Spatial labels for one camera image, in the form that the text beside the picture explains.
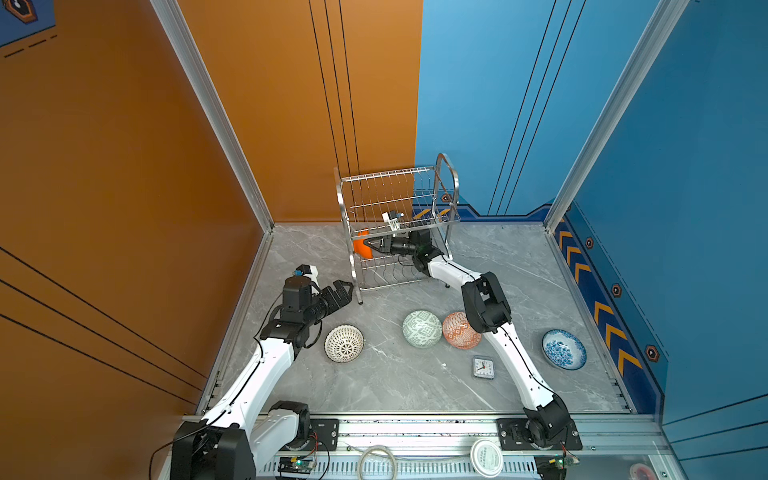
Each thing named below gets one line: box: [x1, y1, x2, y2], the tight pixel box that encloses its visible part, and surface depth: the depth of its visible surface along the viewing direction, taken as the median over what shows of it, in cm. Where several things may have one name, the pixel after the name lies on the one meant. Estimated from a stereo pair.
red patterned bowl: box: [442, 311, 482, 350], surface depth 91 cm
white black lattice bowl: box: [324, 324, 365, 363], surface depth 89 cm
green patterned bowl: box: [402, 310, 443, 349], surface depth 91 cm
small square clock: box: [472, 355, 495, 380], surface depth 84 cm
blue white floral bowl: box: [542, 329, 587, 371], surface depth 87 cm
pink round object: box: [629, 463, 658, 480], surface depth 70 cm
